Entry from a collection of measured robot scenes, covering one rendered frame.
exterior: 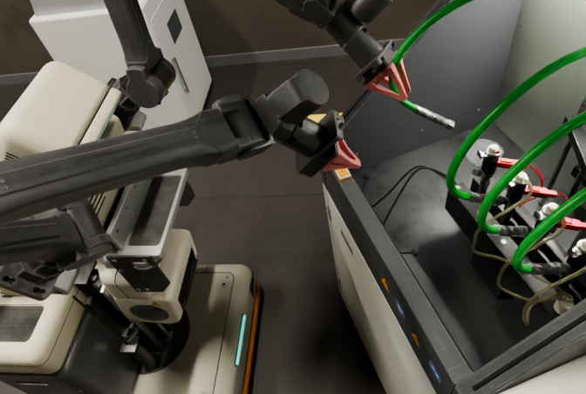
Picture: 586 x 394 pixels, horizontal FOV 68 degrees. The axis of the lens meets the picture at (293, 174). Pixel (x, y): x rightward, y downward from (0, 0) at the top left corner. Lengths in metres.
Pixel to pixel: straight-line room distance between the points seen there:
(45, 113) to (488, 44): 1.00
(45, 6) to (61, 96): 1.73
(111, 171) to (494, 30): 0.98
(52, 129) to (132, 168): 0.36
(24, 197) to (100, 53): 2.15
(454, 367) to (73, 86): 0.85
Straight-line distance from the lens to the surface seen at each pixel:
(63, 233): 0.72
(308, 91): 0.59
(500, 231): 0.81
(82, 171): 0.47
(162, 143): 0.52
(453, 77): 1.22
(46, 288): 0.89
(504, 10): 1.21
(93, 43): 2.56
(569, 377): 0.89
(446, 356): 0.89
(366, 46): 0.85
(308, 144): 0.67
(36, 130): 0.83
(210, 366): 1.66
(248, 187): 2.41
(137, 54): 1.00
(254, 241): 2.19
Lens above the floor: 1.78
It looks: 48 degrees down
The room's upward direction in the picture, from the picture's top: 13 degrees counter-clockwise
